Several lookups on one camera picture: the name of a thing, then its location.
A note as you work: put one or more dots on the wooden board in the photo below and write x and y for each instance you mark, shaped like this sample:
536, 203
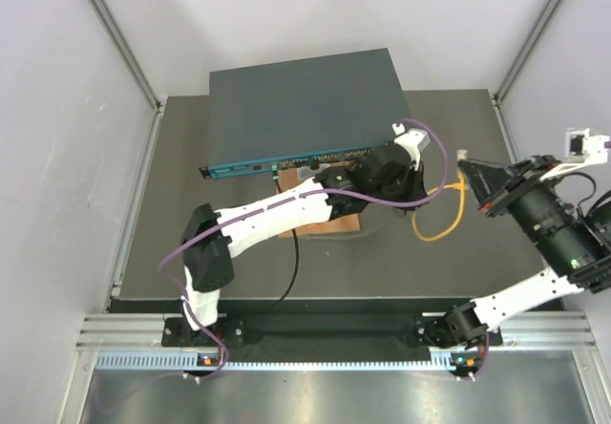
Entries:
287, 180

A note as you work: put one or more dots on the dark grey network switch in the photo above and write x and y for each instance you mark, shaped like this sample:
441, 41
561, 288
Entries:
301, 112

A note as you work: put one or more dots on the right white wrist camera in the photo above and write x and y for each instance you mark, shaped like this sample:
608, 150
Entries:
582, 149

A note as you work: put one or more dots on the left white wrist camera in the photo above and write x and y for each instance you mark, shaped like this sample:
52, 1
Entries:
412, 140

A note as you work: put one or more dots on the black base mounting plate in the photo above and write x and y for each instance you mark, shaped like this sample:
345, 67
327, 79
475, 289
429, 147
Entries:
329, 328

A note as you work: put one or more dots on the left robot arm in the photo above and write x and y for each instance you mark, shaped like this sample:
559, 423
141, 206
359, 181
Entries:
213, 238

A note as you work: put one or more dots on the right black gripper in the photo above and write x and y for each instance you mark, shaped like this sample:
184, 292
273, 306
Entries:
486, 179

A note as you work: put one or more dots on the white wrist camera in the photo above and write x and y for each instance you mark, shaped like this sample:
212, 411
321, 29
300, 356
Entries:
412, 140
582, 149

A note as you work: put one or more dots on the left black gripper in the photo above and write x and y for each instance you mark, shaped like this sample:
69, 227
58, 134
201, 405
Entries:
415, 189

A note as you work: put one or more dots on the grey slotted cable duct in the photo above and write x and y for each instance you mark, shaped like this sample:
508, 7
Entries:
204, 361

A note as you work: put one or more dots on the small clear plastic piece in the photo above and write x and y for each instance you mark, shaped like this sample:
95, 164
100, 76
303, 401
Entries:
306, 172

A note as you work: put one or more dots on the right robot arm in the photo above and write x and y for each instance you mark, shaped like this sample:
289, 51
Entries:
573, 245

